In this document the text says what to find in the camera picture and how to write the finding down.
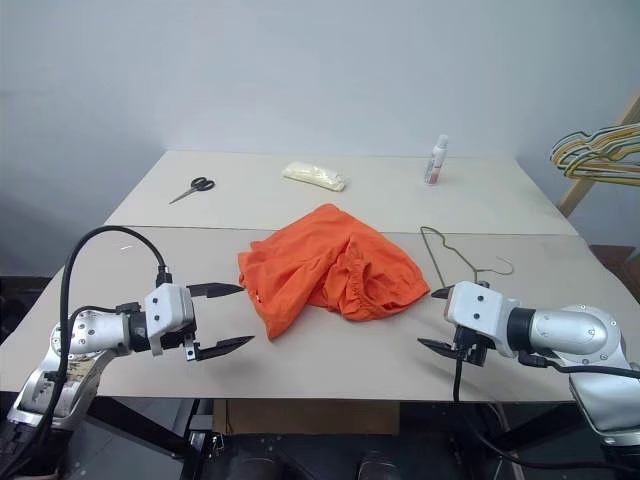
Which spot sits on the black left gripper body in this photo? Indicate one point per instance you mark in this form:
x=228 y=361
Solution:
x=175 y=344

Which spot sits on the light wooden rack frame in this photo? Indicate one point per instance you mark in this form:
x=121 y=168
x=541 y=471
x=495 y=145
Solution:
x=575 y=192

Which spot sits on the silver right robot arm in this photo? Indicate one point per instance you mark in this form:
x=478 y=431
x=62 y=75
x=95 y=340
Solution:
x=575 y=327

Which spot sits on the black table frame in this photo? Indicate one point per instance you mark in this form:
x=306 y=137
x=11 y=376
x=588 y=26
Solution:
x=150 y=432

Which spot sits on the orange shorts garment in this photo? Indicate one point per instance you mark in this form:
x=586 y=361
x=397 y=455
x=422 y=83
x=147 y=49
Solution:
x=320 y=260

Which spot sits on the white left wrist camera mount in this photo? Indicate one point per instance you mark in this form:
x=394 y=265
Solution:
x=167 y=305

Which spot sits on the white spray bottle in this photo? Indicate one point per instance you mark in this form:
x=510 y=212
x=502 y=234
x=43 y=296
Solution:
x=435 y=160

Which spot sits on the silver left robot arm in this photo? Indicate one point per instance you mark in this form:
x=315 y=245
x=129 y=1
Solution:
x=95 y=330

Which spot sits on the cream plastic packet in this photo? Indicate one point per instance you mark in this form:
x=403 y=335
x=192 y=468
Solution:
x=312 y=175

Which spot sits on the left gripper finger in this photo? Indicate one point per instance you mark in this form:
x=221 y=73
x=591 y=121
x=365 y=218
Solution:
x=210 y=290
x=220 y=350

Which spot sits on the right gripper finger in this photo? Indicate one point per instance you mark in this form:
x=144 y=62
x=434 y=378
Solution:
x=440 y=347
x=443 y=294

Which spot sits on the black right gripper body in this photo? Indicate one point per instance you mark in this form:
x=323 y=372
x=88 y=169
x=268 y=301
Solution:
x=472 y=347

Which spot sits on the brown cardboard box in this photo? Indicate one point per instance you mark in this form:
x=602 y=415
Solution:
x=300 y=417

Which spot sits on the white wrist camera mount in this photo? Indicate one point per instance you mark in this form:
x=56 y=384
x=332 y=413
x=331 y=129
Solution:
x=167 y=305
x=475 y=302

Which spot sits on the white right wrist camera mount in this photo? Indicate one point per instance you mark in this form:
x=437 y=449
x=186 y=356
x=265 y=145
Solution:
x=475 y=302

